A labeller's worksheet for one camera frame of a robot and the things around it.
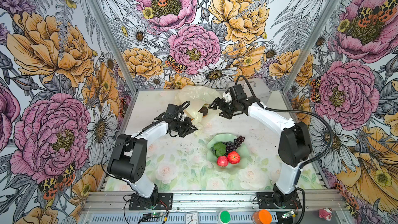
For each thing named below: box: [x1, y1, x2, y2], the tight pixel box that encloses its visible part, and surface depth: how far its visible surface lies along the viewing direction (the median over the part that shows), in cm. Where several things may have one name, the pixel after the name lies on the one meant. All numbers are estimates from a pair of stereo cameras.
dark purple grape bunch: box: [222, 135, 246, 155], surface depth 89 cm
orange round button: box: [252, 208, 273, 224], surface depth 64 cm
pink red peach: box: [216, 155, 229, 167], surface depth 84 cm
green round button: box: [219, 210, 231, 224], surface depth 64 cm
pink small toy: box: [318, 207, 333, 221], surface depth 70 cm
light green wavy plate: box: [206, 132, 250, 175], surface depth 87 cm
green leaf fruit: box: [210, 141, 227, 159], surface depth 87 cm
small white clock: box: [185, 211, 199, 224], surface depth 70 cm
